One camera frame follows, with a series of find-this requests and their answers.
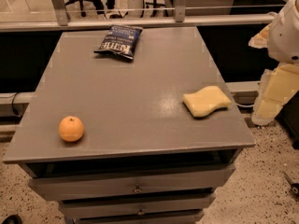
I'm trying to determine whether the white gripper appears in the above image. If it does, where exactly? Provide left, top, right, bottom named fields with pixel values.
left=249, top=0, right=299, bottom=126

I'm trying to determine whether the yellow sponge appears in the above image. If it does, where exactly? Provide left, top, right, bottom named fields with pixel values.
left=182, top=86, right=232, bottom=118

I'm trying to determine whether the black caster wheel at right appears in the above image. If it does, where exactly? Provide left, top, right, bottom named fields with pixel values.
left=284, top=173, right=299, bottom=198

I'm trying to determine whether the top grey drawer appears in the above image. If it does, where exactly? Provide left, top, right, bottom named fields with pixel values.
left=29, top=163, right=235, bottom=201

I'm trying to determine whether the grey drawer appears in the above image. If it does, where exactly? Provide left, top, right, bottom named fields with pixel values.
left=29, top=163, right=235, bottom=201
left=59, top=193, right=215, bottom=218
left=76, top=209, right=204, bottom=224

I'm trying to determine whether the blue kettle chips bag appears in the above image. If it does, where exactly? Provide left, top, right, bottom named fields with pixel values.
left=94, top=24, right=143, bottom=61

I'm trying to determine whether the grey drawer cabinet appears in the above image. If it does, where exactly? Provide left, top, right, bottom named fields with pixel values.
left=2, top=26, right=257, bottom=224

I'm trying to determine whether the middle grey drawer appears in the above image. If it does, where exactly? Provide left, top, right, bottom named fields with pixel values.
left=59, top=193, right=215, bottom=218

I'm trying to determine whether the bottom grey drawer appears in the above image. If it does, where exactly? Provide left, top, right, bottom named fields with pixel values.
left=76, top=209, right=204, bottom=224

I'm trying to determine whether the orange fruit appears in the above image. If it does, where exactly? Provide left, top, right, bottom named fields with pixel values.
left=58, top=116, right=84, bottom=142

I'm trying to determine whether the black object bottom left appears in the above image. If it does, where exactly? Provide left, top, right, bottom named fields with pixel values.
left=1, top=215, right=22, bottom=224

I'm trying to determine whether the metal window rail frame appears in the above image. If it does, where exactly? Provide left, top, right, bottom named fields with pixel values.
left=0, top=0, right=288, bottom=32

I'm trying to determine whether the black cable at left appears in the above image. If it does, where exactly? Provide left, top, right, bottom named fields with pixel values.
left=10, top=92, right=21, bottom=117

